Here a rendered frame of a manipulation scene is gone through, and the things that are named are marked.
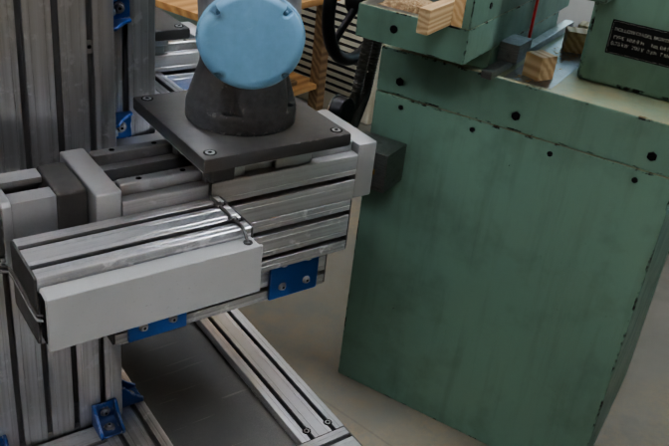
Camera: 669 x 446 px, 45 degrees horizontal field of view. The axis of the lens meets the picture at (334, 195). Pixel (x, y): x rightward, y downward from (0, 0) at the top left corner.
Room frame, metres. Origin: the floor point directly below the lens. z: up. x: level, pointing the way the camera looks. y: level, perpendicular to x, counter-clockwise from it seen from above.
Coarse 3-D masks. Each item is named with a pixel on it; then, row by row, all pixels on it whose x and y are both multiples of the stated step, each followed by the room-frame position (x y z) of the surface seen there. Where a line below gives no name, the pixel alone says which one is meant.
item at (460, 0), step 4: (456, 0) 1.32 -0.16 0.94; (460, 0) 1.32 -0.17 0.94; (464, 0) 1.31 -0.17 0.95; (456, 4) 1.32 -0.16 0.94; (460, 4) 1.31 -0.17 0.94; (464, 4) 1.31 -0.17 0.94; (456, 8) 1.32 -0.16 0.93; (460, 8) 1.31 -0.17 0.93; (464, 8) 1.31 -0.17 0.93; (456, 12) 1.32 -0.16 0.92; (460, 12) 1.31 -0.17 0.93; (452, 16) 1.32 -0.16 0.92; (456, 16) 1.32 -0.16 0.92; (460, 16) 1.31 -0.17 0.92; (452, 20) 1.32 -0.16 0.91; (456, 20) 1.32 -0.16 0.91; (460, 20) 1.31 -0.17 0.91; (452, 24) 1.32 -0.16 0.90; (456, 24) 1.32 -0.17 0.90; (460, 24) 1.31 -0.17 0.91
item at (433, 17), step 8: (440, 0) 1.32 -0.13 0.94; (448, 0) 1.32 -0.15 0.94; (424, 8) 1.25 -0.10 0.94; (432, 8) 1.26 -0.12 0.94; (440, 8) 1.27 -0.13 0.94; (448, 8) 1.30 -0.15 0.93; (424, 16) 1.25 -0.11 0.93; (432, 16) 1.25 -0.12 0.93; (440, 16) 1.28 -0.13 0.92; (448, 16) 1.31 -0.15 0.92; (424, 24) 1.25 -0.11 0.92; (432, 24) 1.26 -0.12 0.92; (440, 24) 1.28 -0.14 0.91; (448, 24) 1.31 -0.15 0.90; (416, 32) 1.25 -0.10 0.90; (424, 32) 1.25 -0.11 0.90; (432, 32) 1.26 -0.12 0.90
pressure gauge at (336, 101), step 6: (336, 96) 1.49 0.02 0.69; (342, 96) 1.50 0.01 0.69; (330, 102) 1.48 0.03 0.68; (336, 102) 1.47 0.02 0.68; (342, 102) 1.47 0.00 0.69; (348, 102) 1.49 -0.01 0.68; (330, 108) 1.47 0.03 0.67; (336, 108) 1.47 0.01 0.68; (342, 108) 1.47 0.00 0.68; (348, 108) 1.49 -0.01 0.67; (336, 114) 1.46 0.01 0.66; (342, 114) 1.47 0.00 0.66; (348, 114) 1.49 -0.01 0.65; (348, 120) 1.49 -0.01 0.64
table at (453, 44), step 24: (432, 0) 1.48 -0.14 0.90; (552, 0) 1.70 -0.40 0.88; (360, 24) 1.40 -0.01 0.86; (384, 24) 1.38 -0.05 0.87; (408, 24) 1.36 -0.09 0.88; (504, 24) 1.45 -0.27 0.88; (528, 24) 1.58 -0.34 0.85; (408, 48) 1.35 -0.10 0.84; (432, 48) 1.33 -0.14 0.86; (456, 48) 1.31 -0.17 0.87; (480, 48) 1.36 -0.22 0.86
